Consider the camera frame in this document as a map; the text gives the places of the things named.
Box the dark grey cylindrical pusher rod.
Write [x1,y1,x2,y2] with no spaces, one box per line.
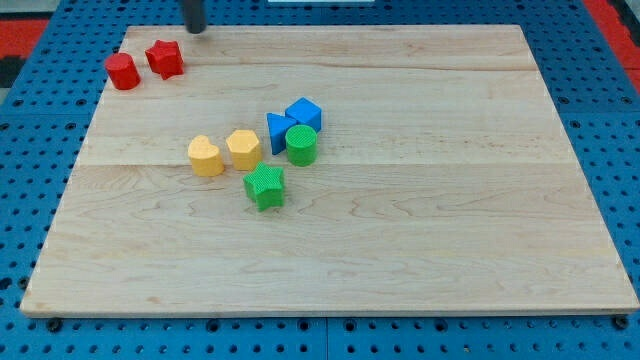
[180,0,207,34]

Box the red star block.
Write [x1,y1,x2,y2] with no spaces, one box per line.
[145,40,184,80]

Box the blue triangle block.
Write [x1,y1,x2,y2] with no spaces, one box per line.
[266,113,297,155]

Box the blue cube block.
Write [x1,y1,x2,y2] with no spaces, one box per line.
[285,97,322,132]

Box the yellow hexagon block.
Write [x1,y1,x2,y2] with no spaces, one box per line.
[226,130,262,171]

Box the red cylinder block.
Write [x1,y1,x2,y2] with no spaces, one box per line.
[104,53,141,90]

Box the green cylinder block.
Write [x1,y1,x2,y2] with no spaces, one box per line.
[285,125,317,167]

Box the green star block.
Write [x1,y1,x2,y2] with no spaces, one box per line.
[243,162,285,212]

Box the light wooden board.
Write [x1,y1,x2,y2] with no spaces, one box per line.
[21,25,639,318]

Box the yellow heart block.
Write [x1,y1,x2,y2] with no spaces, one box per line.
[187,135,225,177]

